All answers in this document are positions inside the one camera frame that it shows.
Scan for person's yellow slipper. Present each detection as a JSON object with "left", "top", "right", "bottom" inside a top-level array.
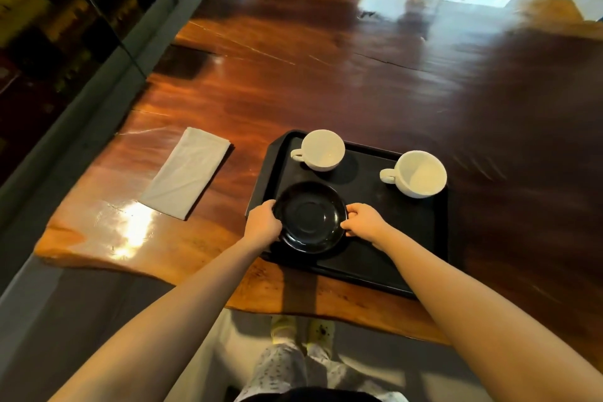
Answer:
[
  {"left": 305, "top": 319, "right": 336, "bottom": 354},
  {"left": 270, "top": 315, "right": 298, "bottom": 346}
]

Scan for person's right hand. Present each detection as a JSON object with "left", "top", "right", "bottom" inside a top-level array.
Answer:
[{"left": 340, "top": 202, "right": 394, "bottom": 250}]

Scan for white coffee cup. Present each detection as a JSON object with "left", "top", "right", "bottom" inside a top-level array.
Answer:
[
  {"left": 380, "top": 150, "right": 448, "bottom": 199},
  {"left": 290, "top": 129, "right": 346, "bottom": 172}
]

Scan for person's left yellow slipper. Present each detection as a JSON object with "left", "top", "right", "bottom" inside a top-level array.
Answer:
[{"left": 270, "top": 315, "right": 298, "bottom": 346}]

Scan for folded white cloth napkin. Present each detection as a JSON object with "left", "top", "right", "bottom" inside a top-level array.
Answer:
[{"left": 139, "top": 127, "right": 231, "bottom": 220}]

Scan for person's patterned trousers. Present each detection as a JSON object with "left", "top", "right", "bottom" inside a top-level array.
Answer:
[{"left": 234, "top": 343, "right": 395, "bottom": 402}]

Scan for glass display cabinet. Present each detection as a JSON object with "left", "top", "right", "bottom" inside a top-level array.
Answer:
[{"left": 0, "top": 0, "right": 222, "bottom": 188}]

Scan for black serving tray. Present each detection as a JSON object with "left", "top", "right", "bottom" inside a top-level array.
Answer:
[{"left": 245, "top": 130, "right": 450, "bottom": 300}]

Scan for person's right yellow slipper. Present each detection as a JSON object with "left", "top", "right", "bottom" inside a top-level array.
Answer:
[{"left": 305, "top": 319, "right": 336, "bottom": 354}]

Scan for person's left hand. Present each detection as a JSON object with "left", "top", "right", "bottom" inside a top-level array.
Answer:
[{"left": 244, "top": 199, "right": 283, "bottom": 246}]

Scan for person's left forearm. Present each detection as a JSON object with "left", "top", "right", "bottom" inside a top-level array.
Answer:
[{"left": 49, "top": 233, "right": 270, "bottom": 402}]

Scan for person's right forearm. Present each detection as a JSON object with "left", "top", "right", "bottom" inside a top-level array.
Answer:
[{"left": 375, "top": 227, "right": 603, "bottom": 402}]

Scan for black saucer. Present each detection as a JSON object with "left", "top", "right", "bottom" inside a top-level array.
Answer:
[{"left": 272, "top": 181, "right": 349, "bottom": 255}]

